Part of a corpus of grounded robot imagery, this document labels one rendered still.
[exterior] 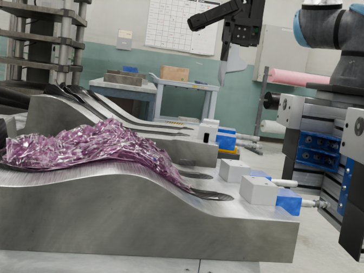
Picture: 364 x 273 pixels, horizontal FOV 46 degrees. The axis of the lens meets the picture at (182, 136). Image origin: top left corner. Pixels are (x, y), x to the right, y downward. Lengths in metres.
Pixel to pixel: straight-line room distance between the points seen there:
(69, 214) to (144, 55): 6.88
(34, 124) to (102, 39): 6.51
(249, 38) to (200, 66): 6.46
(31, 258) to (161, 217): 0.15
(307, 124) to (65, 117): 0.67
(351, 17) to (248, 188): 0.82
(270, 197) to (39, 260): 0.30
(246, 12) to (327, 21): 0.42
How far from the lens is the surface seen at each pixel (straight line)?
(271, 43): 7.32
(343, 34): 1.32
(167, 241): 0.52
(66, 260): 0.50
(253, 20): 0.95
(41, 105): 0.88
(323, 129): 1.26
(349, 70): 1.30
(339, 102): 1.27
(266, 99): 6.46
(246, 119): 7.60
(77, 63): 5.84
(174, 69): 6.77
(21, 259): 0.50
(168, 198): 0.50
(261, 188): 0.59
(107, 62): 7.35
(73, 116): 0.86
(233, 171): 0.69
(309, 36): 1.36
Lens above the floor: 1.02
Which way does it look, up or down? 8 degrees down
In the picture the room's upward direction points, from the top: 8 degrees clockwise
